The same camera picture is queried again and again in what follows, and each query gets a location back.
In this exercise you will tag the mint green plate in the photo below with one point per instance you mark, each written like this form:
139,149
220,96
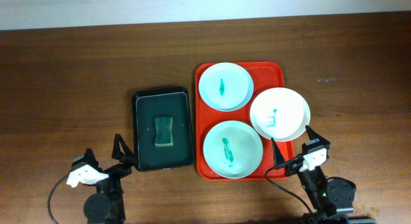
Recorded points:
233,149

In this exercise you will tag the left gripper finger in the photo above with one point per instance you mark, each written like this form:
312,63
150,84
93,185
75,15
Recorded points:
122,152
88,158

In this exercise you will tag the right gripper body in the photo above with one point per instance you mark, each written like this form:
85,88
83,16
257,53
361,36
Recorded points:
293,166

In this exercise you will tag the white plate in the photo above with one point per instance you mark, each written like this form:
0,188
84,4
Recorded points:
280,114

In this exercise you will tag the light blue plate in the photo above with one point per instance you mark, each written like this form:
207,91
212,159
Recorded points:
226,86

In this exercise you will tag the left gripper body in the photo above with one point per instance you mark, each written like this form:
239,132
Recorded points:
119,172

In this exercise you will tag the black rectangular tray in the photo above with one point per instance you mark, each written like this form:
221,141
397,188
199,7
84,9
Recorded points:
168,102

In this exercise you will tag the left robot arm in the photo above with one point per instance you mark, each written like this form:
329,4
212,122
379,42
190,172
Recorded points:
106,205

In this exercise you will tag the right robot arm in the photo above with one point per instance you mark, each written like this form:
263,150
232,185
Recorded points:
331,197

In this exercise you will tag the green and yellow sponge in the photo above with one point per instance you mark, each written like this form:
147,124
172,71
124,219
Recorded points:
163,128

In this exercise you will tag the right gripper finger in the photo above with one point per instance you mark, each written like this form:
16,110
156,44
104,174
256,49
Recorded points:
315,138
278,157

